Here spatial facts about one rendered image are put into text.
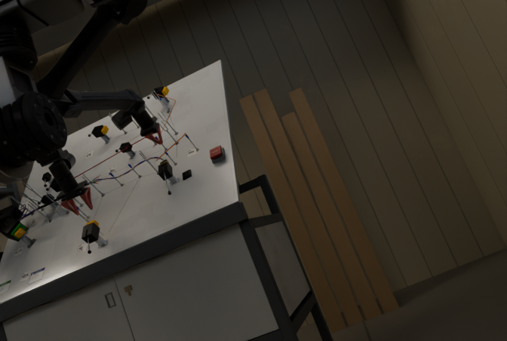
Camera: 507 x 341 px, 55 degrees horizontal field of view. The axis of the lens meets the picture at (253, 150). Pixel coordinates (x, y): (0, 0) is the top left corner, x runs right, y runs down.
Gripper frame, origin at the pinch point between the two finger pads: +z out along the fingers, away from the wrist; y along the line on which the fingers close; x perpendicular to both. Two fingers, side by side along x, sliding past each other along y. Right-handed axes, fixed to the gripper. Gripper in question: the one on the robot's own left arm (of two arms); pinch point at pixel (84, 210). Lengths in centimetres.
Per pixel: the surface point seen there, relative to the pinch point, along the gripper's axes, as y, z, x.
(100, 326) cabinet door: 17.2, 45.1, 3.7
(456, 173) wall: -184, 144, -171
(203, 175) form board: -40.9, 12.1, -18.7
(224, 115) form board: -56, 0, -48
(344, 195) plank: -98, 108, -139
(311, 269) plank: -58, 139, -116
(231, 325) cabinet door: -33, 56, 18
